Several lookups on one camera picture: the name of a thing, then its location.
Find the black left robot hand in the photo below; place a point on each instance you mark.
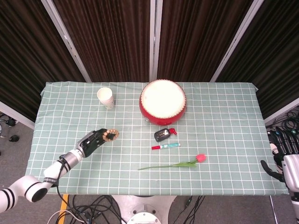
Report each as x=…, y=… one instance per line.
x=90, y=144

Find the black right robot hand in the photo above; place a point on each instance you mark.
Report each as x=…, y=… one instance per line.
x=289, y=168

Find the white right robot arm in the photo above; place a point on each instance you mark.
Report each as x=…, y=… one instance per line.
x=295, y=200

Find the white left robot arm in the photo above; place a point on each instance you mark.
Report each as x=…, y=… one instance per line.
x=56, y=168

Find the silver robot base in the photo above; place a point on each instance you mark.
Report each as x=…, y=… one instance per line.
x=144, y=207

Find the metal table leg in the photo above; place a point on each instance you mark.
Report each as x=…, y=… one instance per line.
x=273, y=207

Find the stack of white paper cups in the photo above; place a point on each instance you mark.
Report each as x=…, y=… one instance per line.
x=106, y=98

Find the yellow floor tape strip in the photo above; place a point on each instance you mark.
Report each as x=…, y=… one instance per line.
x=64, y=203

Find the dark ink bottle red cap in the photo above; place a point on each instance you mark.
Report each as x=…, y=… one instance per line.
x=161, y=135

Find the black caster wheel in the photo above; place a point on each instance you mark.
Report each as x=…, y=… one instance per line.
x=14, y=138

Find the red capped whiteboard marker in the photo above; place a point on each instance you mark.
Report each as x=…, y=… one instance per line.
x=167, y=146

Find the red drum with white skin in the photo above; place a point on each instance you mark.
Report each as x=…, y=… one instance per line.
x=162, y=102

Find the green checked tablecloth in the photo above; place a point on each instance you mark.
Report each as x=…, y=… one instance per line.
x=210, y=140

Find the artificial pink tulip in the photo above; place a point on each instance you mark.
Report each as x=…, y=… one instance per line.
x=201, y=158

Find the white partition base rail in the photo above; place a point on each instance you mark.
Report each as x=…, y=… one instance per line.
x=16, y=114
x=282, y=110

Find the white partition frame post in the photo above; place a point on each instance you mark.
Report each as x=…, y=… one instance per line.
x=236, y=42
x=155, y=39
x=67, y=44

